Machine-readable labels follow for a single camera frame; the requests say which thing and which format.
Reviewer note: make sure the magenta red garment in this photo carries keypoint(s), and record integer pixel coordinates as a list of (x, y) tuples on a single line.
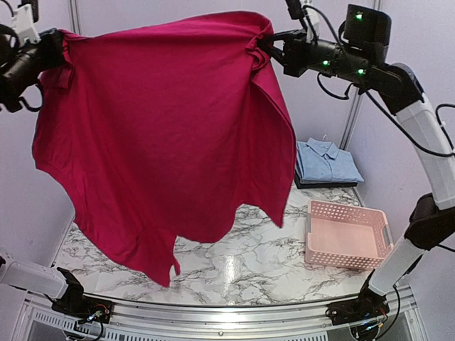
[(163, 132)]

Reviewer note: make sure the pink plastic laundry basket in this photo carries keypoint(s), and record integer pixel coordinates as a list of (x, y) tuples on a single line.
[(346, 236)]

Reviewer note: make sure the right aluminium frame post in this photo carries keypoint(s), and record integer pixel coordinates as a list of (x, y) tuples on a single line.
[(356, 100)]

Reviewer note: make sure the light blue shirt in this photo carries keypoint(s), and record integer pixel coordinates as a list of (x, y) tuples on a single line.
[(323, 162)]

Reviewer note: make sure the aluminium frame post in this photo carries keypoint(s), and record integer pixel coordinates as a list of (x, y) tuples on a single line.
[(74, 16), (356, 100)]

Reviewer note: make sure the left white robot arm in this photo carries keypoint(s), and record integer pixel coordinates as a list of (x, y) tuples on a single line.
[(56, 283)]

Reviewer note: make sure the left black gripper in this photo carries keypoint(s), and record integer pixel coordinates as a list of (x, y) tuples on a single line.
[(55, 39)]

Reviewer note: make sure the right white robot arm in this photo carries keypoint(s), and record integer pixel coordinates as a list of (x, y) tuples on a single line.
[(404, 102)]

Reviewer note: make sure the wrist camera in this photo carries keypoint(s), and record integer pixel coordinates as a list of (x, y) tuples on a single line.
[(308, 18), (23, 22)]

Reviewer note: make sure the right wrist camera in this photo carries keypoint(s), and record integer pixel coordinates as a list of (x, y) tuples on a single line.
[(308, 18)]

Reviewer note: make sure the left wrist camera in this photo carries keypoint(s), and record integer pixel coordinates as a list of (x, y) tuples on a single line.
[(23, 22)]

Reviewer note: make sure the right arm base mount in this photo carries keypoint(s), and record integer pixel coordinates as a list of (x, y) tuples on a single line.
[(355, 310)]

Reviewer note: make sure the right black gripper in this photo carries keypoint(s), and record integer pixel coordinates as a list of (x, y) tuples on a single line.
[(294, 57)]

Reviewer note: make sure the left aluminium frame post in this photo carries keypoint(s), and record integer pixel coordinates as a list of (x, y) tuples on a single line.
[(74, 16)]

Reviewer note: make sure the aluminium table front rail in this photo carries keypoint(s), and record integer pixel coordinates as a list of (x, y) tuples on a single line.
[(135, 320)]

